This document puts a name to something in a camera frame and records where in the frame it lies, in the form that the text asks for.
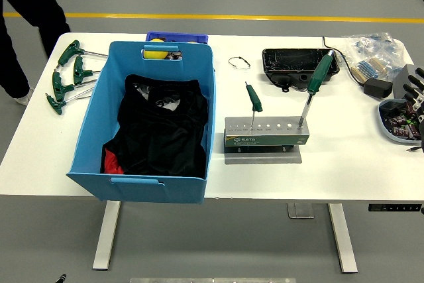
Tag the dark blue plastic bin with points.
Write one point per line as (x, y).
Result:
(179, 36)

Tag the black garment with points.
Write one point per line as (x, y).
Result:
(159, 130)

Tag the large yellow ball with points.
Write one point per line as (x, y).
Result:
(154, 54)

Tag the black power adapter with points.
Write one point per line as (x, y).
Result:
(377, 89)

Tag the black table control panel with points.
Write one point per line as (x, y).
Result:
(394, 207)

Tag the small black plug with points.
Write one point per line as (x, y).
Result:
(414, 148)

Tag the black plastic tray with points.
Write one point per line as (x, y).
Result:
(288, 62)

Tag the small metal floor plate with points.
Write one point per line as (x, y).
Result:
(299, 210)

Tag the light blue storage box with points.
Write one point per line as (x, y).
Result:
(99, 120)

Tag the light blue bowl of parts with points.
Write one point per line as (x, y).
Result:
(394, 124)

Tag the grey box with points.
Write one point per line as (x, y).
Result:
(401, 81)

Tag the red cloth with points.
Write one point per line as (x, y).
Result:
(112, 163)

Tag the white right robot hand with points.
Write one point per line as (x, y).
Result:
(418, 97)

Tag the white table leg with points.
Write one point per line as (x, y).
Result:
(342, 236)
(106, 236)

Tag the tan resistor strip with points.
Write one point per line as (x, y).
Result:
(367, 67)

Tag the clear bag of blue resistors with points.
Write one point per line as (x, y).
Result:
(374, 46)

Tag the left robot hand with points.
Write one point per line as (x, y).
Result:
(61, 278)

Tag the grey metal hex key stand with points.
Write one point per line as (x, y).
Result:
(265, 138)

